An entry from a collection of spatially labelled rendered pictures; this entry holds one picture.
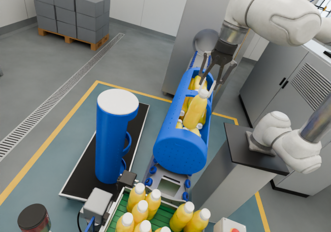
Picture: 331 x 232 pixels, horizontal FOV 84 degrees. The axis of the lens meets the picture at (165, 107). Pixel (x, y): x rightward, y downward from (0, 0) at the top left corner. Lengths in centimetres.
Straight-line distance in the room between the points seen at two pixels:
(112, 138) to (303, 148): 115
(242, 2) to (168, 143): 65
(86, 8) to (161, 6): 236
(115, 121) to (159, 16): 489
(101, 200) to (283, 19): 103
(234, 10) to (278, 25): 17
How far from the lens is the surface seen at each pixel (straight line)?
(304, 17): 55
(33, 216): 66
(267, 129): 132
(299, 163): 125
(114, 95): 136
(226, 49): 71
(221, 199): 179
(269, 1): 59
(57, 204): 205
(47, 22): 472
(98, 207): 107
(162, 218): 104
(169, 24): 591
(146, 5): 591
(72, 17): 438
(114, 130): 132
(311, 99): 262
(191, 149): 93
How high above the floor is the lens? 186
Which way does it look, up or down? 38 degrees down
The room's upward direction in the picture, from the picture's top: 18 degrees clockwise
